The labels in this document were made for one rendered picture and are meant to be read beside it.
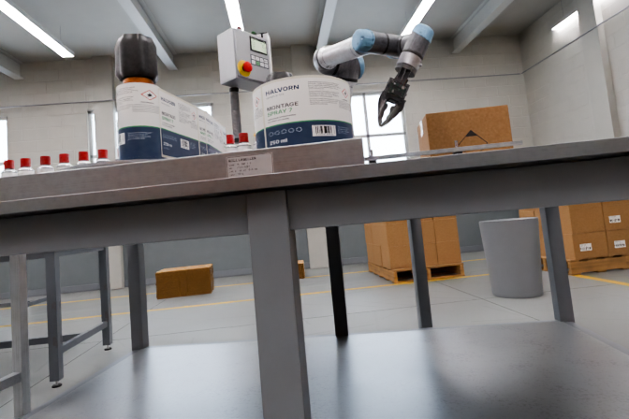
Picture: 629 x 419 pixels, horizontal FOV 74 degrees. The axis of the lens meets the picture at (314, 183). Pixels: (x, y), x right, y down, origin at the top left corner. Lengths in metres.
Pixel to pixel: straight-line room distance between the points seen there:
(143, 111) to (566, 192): 0.76
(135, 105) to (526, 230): 3.25
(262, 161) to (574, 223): 4.38
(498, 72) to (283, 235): 7.76
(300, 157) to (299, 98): 0.16
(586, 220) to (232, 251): 4.80
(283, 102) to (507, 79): 7.62
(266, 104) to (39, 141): 7.26
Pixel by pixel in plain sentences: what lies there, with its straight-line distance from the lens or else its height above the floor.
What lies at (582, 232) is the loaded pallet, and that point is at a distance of 4.92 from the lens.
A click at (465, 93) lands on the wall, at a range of 7.88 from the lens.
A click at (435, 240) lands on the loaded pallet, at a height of 0.41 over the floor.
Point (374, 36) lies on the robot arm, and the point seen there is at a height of 1.36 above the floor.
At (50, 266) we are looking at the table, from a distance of 2.75.
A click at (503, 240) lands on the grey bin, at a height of 0.46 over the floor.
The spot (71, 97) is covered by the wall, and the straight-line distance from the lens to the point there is 7.92.
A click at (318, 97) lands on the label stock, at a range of 0.79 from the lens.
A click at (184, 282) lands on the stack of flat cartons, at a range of 5.44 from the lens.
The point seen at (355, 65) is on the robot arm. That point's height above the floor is 1.41.
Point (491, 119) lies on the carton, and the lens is 1.70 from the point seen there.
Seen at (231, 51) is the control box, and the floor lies 1.38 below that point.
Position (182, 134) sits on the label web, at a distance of 1.01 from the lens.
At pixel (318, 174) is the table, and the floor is 0.82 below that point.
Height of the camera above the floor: 0.76
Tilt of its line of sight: 5 degrees up
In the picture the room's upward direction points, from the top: 5 degrees counter-clockwise
